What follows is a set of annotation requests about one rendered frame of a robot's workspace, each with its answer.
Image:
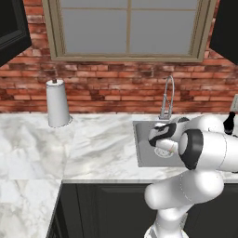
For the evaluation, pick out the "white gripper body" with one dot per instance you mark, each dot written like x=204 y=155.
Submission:
x=169 y=144

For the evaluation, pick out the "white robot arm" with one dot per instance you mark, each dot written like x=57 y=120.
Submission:
x=192 y=186

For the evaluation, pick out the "grey steel sink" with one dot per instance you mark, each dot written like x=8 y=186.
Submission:
x=142 y=145

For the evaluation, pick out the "large black bottle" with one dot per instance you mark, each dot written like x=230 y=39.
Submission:
x=229 y=122

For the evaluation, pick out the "silver spring tap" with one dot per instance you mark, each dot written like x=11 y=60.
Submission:
x=167 y=99

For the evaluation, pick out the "black cupboard door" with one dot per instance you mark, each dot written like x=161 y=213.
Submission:
x=114 y=210
x=214 y=214

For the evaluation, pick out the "white paper towel roll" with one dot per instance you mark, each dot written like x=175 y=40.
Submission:
x=57 y=103

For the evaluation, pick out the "beige framed window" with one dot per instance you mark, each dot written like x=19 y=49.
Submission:
x=130 y=29

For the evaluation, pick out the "black corner cupboard panel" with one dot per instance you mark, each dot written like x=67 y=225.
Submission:
x=63 y=214

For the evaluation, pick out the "pale wall socket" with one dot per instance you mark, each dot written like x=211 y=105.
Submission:
x=235 y=103

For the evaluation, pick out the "black wall cupboard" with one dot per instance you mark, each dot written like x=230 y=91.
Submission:
x=226 y=28
x=10 y=28

